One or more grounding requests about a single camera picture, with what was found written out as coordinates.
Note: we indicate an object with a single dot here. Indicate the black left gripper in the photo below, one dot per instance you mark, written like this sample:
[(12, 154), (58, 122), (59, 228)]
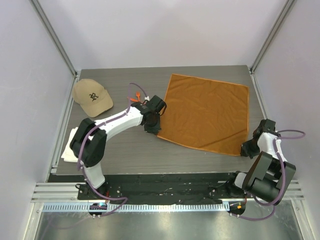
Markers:
[(154, 130)]

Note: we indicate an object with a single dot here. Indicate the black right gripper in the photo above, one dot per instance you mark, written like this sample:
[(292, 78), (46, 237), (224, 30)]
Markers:
[(245, 151)]

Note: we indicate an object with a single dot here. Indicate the orange cloth napkin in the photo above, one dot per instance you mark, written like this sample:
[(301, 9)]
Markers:
[(205, 114)]

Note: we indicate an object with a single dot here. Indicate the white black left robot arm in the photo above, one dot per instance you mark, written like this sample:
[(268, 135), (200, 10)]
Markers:
[(89, 141)]

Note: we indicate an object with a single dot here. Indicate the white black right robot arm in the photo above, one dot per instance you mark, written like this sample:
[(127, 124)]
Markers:
[(270, 175)]

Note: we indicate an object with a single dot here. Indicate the orange plastic fork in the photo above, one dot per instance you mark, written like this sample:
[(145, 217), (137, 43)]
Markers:
[(136, 98)]

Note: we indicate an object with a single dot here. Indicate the beige baseball cap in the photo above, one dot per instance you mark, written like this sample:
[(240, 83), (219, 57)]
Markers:
[(92, 97)]

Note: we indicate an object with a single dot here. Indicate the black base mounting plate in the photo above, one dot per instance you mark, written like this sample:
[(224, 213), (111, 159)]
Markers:
[(164, 189)]

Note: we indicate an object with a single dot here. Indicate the white folded towel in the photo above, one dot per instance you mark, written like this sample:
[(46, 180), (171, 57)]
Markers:
[(67, 154)]

